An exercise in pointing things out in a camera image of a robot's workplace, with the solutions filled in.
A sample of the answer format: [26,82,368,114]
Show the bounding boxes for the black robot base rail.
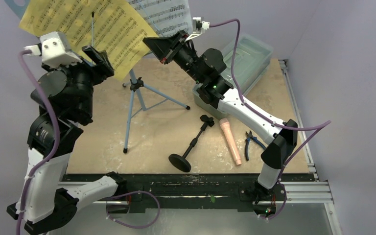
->
[61,173,315,215]

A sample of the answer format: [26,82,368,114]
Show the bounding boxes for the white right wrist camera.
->
[185,17,211,42]

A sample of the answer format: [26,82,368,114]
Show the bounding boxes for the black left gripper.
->
[45,44,114,119]

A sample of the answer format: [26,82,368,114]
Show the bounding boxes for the clear plastic storage box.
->
[192,33,273,119]

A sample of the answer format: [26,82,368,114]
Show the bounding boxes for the black microphone desk stand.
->
[168,115,214,173]

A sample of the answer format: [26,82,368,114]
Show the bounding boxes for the white sheet music page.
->
[128,0,193,37]

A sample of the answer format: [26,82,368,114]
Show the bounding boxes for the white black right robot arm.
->
[143,30,297,199]

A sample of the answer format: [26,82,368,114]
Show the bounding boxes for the aluminium frame rail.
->
[278,59,333,204]

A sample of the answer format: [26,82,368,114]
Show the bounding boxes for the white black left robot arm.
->
[7,45,127,235]

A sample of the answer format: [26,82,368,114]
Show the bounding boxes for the light blue music stand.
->
[3,0,191,154]

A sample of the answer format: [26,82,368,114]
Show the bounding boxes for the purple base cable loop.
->
[105,190,161,230]

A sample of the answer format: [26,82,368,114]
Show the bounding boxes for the yellow sheet music page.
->
[19,0,157,81]

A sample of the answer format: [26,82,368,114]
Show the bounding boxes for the blue black pliers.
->
[244,130,266,161]

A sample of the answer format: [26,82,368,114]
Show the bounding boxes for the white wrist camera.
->
[24,31,83,69]
[185,17,211,42]

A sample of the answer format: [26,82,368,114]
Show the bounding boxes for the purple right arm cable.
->
[209,18,332,182]

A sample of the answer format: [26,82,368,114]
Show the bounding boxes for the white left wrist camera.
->
[24,31,83,69]

